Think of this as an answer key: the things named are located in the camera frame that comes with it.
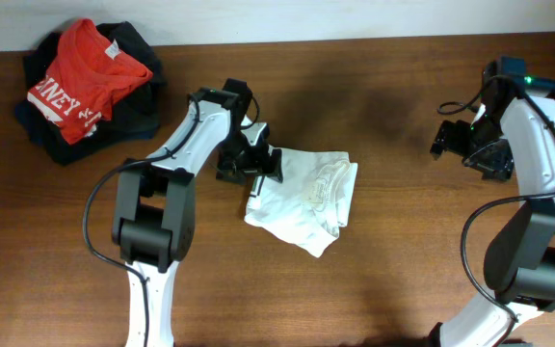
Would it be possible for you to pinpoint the red printed t-shirt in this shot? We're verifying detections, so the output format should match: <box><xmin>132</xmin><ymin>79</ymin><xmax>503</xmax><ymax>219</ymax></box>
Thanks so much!
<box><xmin>27</xmin><ymin>18</ymin><xmax>153</xmax><ymax>145</ymax></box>

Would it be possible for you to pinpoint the black cable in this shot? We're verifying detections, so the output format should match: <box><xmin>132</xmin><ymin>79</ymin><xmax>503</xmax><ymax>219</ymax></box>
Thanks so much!
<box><xmin>436</xmin><ymin>73</ymin><xmax>555</xmax><ymax>347</ymax></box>
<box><xmin>81</xmin><ymin>91</ymin><xmax>261</xmax><ymax>347</ymax></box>

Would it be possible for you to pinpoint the right black cable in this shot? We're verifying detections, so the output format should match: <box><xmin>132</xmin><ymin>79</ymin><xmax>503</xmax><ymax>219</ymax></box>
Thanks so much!
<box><xmin>436</xmin><ymin>73</ymin><xmax>555</xmax><ymax>347</ymax></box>

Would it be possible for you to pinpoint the left black cable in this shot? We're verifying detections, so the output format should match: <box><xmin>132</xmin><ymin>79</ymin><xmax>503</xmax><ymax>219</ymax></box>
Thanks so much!
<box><xmin>81</xmin><ymin>91</ymin><xmax>261</xmax><ymax>347</ymax></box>

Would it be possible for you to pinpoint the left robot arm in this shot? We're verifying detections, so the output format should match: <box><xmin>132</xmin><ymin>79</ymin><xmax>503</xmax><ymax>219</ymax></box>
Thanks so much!
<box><xmin>112</xmin><ymin>78</ymin><xmax>283</xmax><ymax>346</ymax></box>

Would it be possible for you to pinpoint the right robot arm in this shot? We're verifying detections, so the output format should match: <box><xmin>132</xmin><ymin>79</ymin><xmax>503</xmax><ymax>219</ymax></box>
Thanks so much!
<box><xmin>428</xmin><ymin>56</ymin><xmax>555</xmax><ymax>346</ymax></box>

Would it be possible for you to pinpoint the black folded garment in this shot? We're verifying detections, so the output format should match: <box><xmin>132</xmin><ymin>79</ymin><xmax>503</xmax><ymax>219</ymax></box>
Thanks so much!
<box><xmin>14</xmin><ymin>21</ymin><xmax>166</xmax><ymax>166</ymax></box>

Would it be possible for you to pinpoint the white robot print t-shirt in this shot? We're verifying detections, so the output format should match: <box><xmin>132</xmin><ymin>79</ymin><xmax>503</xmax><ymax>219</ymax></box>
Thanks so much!
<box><xmin>244</xmin><ymin>147</ymin><xmax>358</xmax><ymax>257</ymax></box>

